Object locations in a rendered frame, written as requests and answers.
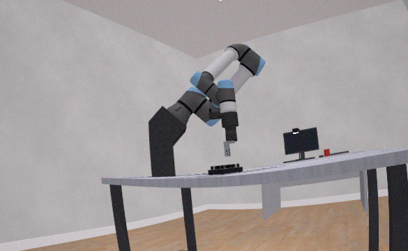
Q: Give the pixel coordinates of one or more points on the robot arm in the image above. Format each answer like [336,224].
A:
[194,99]

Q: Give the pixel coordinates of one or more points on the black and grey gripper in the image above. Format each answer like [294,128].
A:
[229,118]

